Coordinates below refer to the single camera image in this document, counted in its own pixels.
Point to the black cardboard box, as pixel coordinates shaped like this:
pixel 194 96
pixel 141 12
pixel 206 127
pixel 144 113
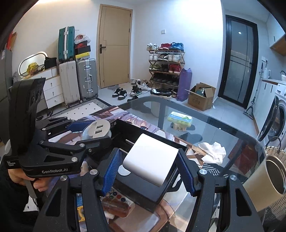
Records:
pixel 140 191

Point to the green tissue pack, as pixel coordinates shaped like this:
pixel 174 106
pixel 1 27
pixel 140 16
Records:
pixel 179 118

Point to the silver suitcase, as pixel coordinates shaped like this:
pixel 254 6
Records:
pixel 87 79

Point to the white power adapter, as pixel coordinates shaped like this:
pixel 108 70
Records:
pixel 150 159

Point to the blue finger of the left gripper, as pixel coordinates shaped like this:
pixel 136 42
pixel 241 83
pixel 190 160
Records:
pixel 78 126

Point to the shoe rack with shoes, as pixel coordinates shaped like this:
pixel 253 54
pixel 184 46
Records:
pixel 166 63

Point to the white washing machine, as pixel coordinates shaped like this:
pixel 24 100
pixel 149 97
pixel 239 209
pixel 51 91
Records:
pixel 272 113

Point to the amber handle screwdriver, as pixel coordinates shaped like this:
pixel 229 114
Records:
pixel 116 207

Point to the black framed glass door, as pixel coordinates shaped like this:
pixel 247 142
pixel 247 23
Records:
pixel 241 58

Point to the open cardboard box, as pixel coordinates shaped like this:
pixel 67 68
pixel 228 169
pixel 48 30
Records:
pixel 201 96

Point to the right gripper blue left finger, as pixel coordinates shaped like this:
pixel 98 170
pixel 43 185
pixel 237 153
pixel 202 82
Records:
pixel 110 170

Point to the white suitcase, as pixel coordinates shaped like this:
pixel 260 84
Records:
pixel 69 82

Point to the white crumpled cloth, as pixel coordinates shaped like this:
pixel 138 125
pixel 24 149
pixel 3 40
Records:
pixel 215 153

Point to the green suitcase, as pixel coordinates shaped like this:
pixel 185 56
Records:
pixel 66 46

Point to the wooden entrance door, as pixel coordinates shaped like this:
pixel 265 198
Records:
pixel 113 45

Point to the purple bag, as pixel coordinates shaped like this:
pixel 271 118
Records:
pixel 184 84

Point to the anime print desk mat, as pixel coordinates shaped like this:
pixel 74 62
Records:
pixel 59 213

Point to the white remote control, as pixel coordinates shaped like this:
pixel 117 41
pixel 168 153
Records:
pixel 113 193

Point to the white drawer cabinet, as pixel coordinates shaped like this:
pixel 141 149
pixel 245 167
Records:
pixel 52 91

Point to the beige cylindrical tumbler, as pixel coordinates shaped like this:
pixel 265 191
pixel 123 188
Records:
pixel 260 187

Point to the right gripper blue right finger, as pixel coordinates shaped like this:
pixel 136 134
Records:
pixel 188 171

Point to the wicker basket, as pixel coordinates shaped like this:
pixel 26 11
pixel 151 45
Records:
pixel 275 213

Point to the person's left hand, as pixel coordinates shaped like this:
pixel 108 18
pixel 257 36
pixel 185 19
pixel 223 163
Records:
pixel 18 176

